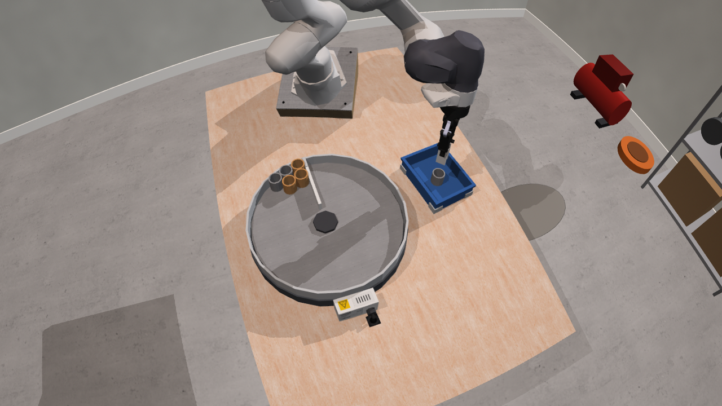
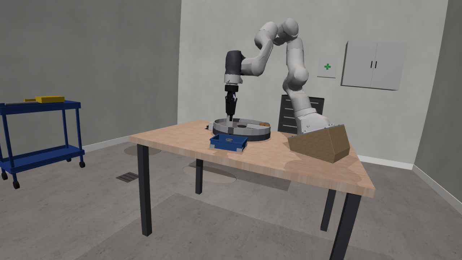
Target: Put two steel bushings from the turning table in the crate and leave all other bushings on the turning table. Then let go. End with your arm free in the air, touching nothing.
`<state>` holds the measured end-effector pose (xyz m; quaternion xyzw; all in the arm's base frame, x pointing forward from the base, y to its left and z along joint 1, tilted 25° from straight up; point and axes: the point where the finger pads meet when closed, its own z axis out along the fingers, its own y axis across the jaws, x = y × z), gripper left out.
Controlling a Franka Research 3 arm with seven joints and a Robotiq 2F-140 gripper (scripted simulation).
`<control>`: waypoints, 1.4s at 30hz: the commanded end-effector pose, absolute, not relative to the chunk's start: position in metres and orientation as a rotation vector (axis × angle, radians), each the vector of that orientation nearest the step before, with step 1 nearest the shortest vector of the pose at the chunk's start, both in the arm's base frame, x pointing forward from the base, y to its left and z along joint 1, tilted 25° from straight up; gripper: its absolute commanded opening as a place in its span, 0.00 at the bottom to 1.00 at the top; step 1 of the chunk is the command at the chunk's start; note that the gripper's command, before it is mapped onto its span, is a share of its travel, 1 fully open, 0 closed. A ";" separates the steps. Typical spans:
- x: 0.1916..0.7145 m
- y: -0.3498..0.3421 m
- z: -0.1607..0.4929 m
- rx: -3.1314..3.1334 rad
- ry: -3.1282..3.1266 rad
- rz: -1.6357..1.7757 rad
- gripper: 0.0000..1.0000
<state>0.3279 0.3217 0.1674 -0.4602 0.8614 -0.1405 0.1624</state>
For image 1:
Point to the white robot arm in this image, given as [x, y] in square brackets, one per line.
[451, 65]

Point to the blue plastic crate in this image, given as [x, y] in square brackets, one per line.
[457, 184]

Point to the grey round turning table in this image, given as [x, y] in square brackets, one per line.
[345, 232]

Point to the bronze bushing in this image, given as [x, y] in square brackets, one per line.
[303, 174]
[297, 164]
[289, 189]

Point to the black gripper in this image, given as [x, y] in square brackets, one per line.
[450, 121]

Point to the grey metal bushing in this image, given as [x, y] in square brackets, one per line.
[285, 169]
[435, 180]
[275, 181]

